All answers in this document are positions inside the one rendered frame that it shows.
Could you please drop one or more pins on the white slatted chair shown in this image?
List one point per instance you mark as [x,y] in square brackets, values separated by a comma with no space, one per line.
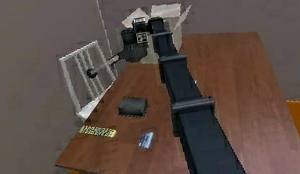
[85,75]

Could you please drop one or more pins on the yellow flat strip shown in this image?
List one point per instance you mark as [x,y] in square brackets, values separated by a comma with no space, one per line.
[97,131]

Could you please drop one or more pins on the white cardboard box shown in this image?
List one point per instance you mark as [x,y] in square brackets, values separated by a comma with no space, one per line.
[167,21]

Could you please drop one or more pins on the brown wooden table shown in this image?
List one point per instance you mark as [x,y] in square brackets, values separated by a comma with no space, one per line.
[241,100]

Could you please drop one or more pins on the blue flat card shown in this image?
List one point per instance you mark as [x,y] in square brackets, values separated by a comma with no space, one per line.
[146,139]

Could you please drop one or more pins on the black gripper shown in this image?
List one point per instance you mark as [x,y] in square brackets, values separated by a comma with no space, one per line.
[134,47]

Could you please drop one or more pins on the dark grey box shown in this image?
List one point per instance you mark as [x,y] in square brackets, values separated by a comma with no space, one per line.
[133,106]

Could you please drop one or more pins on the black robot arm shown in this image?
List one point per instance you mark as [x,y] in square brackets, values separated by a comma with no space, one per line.
[193,115]

